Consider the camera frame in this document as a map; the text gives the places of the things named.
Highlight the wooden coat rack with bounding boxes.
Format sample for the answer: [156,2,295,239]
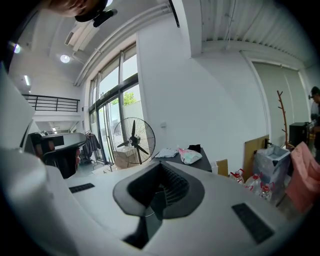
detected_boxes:
[276,90,295,150]

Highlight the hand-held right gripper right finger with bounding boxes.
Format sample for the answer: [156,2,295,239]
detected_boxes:
[139,159,302,256]

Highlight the cardboard boxes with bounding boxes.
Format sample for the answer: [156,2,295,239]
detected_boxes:
[113,147,141,169]

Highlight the black standing fan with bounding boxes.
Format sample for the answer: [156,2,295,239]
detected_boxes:
[112,116,156,169]

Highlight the small cardboard box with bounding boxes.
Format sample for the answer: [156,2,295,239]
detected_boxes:
[216,158,229,177]

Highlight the pink cloth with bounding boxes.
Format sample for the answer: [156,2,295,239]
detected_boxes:
[284,141,320,213]

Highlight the bin with clear plastic liner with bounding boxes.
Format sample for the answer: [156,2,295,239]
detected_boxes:
[253,144,291,206]

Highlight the black balcony railing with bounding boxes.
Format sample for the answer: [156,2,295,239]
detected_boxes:
[21,94,81,113]

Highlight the clear water jug red handle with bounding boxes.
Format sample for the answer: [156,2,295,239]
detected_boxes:
[258,182,275,201]
[244,172,262,193]
[228,168,245,185]

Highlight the person's head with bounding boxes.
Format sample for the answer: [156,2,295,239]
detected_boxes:
[47,0,108,18]

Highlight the white patterned cloth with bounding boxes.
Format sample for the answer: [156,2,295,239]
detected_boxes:
[155,147,179,158]

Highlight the brown wooden board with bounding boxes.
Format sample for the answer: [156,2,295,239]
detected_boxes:
[243,134,270,183]

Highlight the hanging dark clothes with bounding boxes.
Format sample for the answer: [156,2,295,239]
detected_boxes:
[82,131,101,161]

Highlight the black table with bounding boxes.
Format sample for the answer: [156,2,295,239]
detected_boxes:
[149,147,213,173]

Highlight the pink and white plastic bag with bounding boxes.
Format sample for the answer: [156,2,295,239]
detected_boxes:
[177,147,203,165]

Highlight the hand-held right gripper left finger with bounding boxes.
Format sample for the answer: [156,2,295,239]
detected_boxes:
[46,159,162,256]

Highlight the black head camera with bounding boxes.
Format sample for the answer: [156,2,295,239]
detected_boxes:
[74,8,118,28]

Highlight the black cabinet box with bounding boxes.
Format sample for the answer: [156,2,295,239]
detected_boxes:
[289,122,311,148]

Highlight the ceiling air conditioner unit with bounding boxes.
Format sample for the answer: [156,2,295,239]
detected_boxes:
[64,21,101,52]

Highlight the glass door with black frame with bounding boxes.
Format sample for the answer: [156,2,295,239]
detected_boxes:
[88,42,148,168]

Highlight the grey roller blind window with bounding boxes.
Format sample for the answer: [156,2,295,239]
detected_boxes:
[251,61,311,148]

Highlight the black office chair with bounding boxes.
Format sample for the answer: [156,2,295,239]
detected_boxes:
[24,131,87,180]

